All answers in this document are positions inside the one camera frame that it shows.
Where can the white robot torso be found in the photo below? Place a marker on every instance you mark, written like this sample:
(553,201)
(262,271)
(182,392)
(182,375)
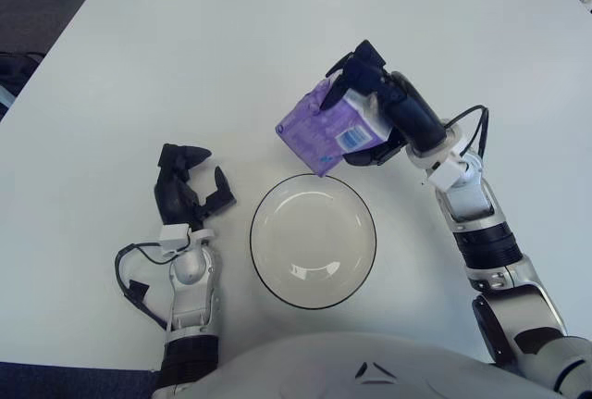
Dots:
(370,371)

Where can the black bag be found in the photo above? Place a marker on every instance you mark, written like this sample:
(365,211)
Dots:
(16,68)

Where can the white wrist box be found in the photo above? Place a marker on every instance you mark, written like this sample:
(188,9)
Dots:
(446,174)
(173,234)

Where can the white plate black rim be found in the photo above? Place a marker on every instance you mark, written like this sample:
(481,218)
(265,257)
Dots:
(312,241)

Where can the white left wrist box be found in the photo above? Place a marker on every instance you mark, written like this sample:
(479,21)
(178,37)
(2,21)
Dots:
(173,234)

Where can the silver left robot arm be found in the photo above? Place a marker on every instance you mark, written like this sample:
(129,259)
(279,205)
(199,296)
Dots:
(194,288)

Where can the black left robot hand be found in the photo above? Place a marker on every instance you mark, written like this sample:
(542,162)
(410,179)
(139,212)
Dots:
(173,195)

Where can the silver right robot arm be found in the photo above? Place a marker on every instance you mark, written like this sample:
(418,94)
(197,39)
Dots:
(490,232)

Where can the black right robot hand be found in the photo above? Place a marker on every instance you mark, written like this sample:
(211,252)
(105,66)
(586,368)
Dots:
(411,112)

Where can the purple tissue paper pack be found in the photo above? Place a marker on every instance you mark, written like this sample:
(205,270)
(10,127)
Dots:
(324,130)

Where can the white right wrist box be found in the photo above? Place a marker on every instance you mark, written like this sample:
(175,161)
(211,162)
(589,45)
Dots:
(446,174)

